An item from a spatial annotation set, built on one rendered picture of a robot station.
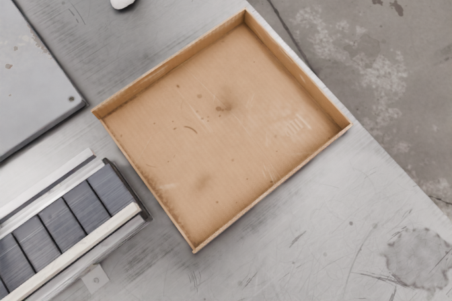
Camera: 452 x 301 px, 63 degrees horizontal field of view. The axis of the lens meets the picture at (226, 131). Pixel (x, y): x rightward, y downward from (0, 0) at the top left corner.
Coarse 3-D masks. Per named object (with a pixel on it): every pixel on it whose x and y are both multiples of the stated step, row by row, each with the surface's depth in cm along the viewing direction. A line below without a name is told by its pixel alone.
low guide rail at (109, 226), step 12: (132, 204) 47; (120, 216) 46; (132, 216) 48; (108, 228) 46; (84, 240) 46; (96, 240) 46; (72, 252) 45; (84, 252) 47; (60, 264) 45; (36, 276) 44; (48, 276) 44; (24, 288) 44; (36, 288) 45; (0, 300) 44; (12, 300) 43
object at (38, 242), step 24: (72, 192) 51; (96, 192) 51; (120, 192) 51; (48, 216) 50; (72, 216) 50; (96, 216) 50; (0, 240) 49; (24, 240) 49; (48, 240) 49; (72, 240) 49; (0, 264) 48; (24, 264) 48; (48, 264) 48; (0, 288) 47
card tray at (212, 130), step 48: (192, 48) 60; (240, 48) 63; (144, 96) 60; (192, 96) 60; (240, 96) 60; (288, 96) 60; (144, 144) 58; (192, 144) 58; (240, 144) 58; (288, 144) 58; (192, 192) 56; (240, 192) 56; (192, 240) 54
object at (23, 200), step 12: (84, 156) 44; (96, 156) 45; (60, 168) 43; (72, 168) 43; (48, 180) 43; (60, 180) 44; (24, 192) 42; (36, 192) 43; (12, 204) 42; (24, 204) 43; (0, 216) 42
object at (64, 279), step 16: (80, 176) 52; (64, 192) 51; (32, 208) 50; (144, 208) 54; (16, 224) 50; (128, 224) 50; (144, 224) 52; (112, 240) 49; (96, 256) 49; (64, 272) 48; (80, 272) 50; (48, 288) 47; (64, 288) 51
